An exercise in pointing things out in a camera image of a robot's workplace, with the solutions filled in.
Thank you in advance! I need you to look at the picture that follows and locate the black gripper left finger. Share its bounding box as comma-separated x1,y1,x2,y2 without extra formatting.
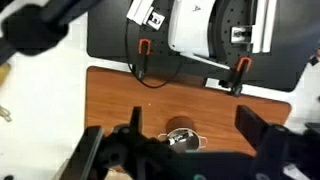
113,106,144,141

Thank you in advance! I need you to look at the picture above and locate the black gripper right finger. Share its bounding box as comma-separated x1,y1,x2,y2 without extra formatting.
234,104,289,158

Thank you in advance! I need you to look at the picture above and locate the black white marker pen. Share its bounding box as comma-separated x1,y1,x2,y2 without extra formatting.
166,130,190,146

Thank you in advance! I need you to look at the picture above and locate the brown wooden desk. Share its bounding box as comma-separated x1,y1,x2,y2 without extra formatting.
84,65,293,158

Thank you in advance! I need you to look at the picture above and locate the orange black bar clamp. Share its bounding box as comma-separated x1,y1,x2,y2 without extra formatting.
133,38,152,80
219,56,253,98

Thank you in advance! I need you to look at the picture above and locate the small steel pot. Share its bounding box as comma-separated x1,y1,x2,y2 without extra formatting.
158,115,208,154

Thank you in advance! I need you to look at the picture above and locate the white VR headset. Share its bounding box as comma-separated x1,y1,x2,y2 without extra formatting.
167,0,231,71

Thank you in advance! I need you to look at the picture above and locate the thin black cable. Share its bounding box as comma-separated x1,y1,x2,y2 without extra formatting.
124,18,184,89

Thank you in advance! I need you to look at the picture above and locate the metal corner bracket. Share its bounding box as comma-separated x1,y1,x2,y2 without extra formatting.
230,25,254,44

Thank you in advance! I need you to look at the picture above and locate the aluminium profile rail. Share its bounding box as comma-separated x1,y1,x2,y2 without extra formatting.
251,0,278,54
126,0,155,26

